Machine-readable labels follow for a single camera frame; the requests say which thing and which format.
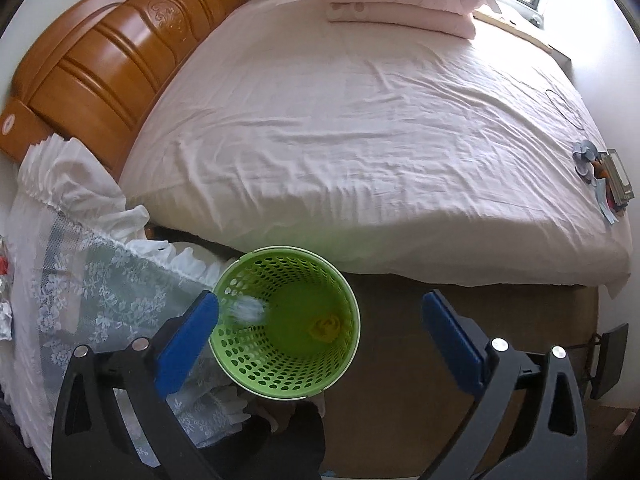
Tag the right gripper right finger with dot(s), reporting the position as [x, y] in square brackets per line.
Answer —
[549, 437]

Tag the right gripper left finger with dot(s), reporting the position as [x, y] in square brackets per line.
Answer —
[90, 439]

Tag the black stand by bed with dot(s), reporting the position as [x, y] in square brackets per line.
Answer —
[604, 361]

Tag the white lace table cover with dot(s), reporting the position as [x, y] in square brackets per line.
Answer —
[82, 272]

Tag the green plastic mesh wastebasket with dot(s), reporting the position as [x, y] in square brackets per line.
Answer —
[268, 300]

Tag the yellow wrapper in basket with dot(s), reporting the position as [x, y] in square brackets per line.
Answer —
[326, 329]

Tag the items pile on bed edge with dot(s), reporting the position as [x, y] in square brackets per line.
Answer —
[604, 171]

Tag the pink bed sheet mattress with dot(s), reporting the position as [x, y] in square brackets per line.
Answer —
[383, 148]

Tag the orange wooden headboard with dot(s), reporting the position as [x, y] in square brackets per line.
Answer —
[97, 71]

